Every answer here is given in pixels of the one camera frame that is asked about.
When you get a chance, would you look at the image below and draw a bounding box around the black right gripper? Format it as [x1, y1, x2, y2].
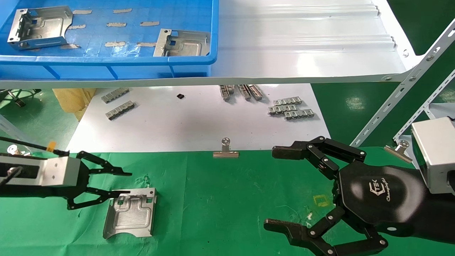
[264, 136, 428, 256]

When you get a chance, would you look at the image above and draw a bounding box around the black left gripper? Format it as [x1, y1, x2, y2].
[21, 151, 133, 210]

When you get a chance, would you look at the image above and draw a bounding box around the silver sheet metal bracket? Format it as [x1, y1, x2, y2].
[153, 29, 211, 57]
[103, 188, 157, 239]
[8, 6, 73, 50]

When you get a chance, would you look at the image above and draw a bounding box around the grey toothed metal strip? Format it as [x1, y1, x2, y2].
[284, 109, 315, 120]
[273, 97, 303, 106]
[268, 104, 298, 115]
[106, 101, 135, 121]
[101, 88, 129, 104]

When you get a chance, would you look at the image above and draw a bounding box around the yellow paper bag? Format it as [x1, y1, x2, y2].
[53, 88, 97, 122]

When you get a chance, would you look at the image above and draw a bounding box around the green table mat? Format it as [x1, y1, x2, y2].
[0, 147, 455, 256]

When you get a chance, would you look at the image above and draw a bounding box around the blue plastic bin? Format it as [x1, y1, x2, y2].
[0, 0, 218, 80]

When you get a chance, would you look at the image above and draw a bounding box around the white board sheet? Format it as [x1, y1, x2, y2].
[65, 84, 334, 153]

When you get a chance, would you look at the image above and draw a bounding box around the black chair base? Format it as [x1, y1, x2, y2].
[0, 89, 42, 108]

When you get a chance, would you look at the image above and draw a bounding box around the white sloped shelf panel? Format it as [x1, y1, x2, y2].
[0, 0, 425, 89]

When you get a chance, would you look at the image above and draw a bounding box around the black cable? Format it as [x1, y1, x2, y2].
[0, 137, 70, 156]

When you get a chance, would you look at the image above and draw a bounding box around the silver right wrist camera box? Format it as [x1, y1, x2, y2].
[411, 117, 455, 195]

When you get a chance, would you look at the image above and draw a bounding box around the white perforated frame strut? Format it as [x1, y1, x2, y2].
[393, 70, 455, 142]
[350, 20, 455, 147]

